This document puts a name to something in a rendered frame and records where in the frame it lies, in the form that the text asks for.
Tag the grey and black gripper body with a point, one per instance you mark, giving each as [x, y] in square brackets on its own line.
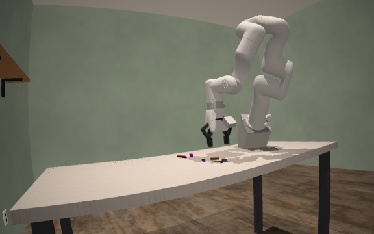
[215, 125]

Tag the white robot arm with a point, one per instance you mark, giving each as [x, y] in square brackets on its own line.
[252, 32]

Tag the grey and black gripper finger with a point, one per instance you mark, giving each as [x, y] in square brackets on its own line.
[207, 135]
[226, 137]

